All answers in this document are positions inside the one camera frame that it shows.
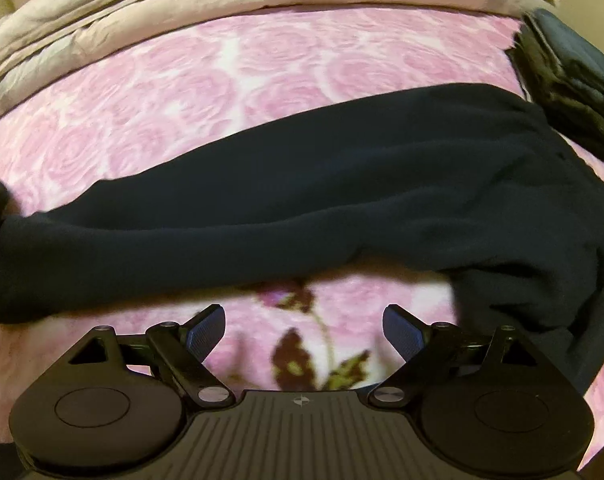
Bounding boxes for dark navy fleece pants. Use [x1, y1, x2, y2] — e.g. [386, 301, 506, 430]
[0, 84, 604, 391]

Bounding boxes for pink rose bed sheet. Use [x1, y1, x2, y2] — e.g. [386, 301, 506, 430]
[0, 4, 604, 470]

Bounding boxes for stack of folded clothes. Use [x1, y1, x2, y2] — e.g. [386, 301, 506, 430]
[506, 9, 604, 162]

